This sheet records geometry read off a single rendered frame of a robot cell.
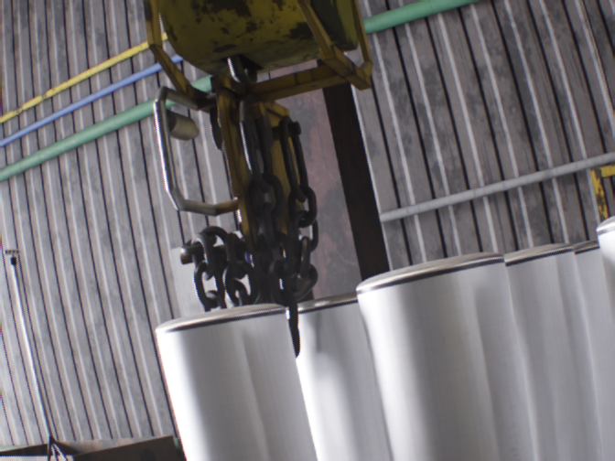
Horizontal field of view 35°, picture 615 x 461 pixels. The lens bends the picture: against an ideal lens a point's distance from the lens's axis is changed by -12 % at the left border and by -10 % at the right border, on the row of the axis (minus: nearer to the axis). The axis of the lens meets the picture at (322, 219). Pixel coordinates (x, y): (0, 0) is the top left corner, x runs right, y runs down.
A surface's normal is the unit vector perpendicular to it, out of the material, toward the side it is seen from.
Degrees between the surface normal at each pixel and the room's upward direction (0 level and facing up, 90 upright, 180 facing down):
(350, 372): 90
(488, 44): 90
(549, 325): 90
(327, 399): 90
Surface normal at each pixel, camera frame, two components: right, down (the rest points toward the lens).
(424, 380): -0.45, 0.00
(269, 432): 0.44, -0.18
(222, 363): 0.00, -0.11
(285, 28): 0.15, 0.95
